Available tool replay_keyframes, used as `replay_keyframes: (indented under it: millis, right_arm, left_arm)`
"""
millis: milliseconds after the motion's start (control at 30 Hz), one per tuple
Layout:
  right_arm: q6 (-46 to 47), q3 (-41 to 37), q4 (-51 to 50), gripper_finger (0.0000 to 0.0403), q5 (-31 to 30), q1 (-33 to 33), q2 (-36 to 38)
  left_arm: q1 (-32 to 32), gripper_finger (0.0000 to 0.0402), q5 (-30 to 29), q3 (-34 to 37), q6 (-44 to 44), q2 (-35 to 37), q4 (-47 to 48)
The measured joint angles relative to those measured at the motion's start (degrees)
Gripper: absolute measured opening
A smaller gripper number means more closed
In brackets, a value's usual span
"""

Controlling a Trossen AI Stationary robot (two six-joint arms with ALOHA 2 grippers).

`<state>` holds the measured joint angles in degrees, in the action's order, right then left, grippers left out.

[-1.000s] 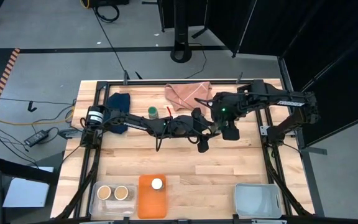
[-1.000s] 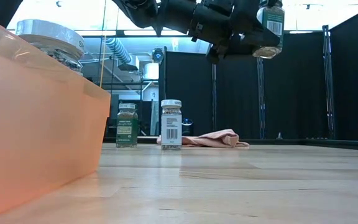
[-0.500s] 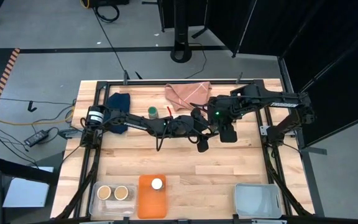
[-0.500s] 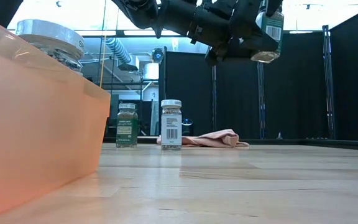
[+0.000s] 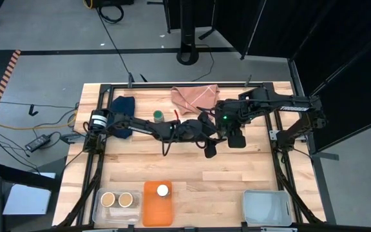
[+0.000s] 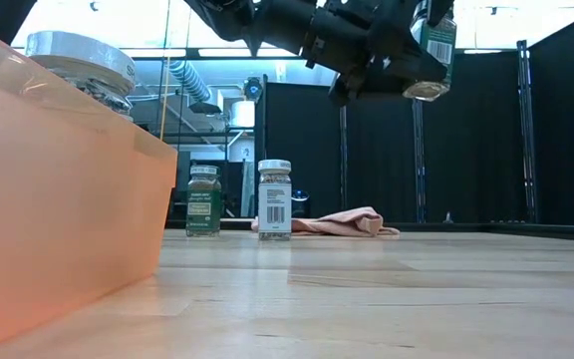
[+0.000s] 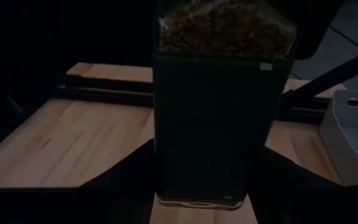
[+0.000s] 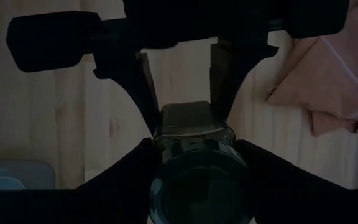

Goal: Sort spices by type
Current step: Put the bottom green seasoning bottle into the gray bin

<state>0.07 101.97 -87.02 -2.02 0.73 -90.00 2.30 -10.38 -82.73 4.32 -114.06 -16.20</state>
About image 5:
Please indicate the small white cap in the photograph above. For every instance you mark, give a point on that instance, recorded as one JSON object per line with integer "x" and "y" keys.
{"x": 163, "y": 190}

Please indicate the black power adapter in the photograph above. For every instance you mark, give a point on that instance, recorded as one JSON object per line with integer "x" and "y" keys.
{"x": 38, "y": 143}

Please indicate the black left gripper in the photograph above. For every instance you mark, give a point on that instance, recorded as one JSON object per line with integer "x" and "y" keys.
{"x": 193, "y": 130}

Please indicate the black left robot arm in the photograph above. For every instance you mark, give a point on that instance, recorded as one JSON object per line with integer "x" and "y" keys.
{"x": 140, "y": 127}

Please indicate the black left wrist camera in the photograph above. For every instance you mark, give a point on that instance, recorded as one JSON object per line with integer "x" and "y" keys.
{"x": 210, "y": 150}

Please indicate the white flat board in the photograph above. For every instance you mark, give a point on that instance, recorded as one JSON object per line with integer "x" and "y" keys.
{"x": 27, "y": 199}

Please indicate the grey plastic bin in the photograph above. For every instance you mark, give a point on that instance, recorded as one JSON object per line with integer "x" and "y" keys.
{"x": 266, "y": 207}

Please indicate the black standing floor device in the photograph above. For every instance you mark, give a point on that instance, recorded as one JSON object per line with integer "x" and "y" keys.
{"x": 187, "y": 32}

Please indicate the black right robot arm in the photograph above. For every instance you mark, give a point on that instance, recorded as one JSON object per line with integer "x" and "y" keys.
{"x": 288, "y": 108}

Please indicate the green lid spice jar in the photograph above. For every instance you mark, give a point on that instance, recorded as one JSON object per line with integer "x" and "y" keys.
{"x": 158, "y": 116}

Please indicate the tan lid spice jar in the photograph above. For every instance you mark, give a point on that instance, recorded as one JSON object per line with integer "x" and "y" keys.
{"x": 126, "y": 199}
{"x": 108, "y": 199}

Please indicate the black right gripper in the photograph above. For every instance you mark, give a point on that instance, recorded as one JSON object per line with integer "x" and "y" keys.
{"x": 235, "y": 114}

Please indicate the pink folded cloth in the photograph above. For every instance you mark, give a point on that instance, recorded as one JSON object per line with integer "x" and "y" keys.
{"x": 192, "y": 96}

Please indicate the orange plastic bin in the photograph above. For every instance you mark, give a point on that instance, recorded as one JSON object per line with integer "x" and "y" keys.
{"x": 156, "y": 212}

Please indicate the navy blue cloth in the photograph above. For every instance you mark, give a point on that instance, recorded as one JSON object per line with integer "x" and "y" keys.
{"x": 124, "y": 104}

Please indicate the black divider pole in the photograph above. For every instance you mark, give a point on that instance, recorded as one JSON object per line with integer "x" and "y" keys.
{"x": 167, "y": 19}
{"x": 253, "y": 30}
{"x": 207, "y": 34}

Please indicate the clear plastic bin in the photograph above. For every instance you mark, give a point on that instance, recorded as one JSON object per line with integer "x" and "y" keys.
{"x": 118, "y": 215}

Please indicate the orange black hazard tape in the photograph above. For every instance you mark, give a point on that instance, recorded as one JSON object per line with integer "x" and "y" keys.
{"x": 2, "y": 87}

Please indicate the small black hook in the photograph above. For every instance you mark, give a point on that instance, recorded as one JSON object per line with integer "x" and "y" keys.
{"x": 31, "y": 111}

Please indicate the black metal table frame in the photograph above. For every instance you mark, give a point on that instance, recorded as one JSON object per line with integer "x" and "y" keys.
{"x": 172, "y": 85}

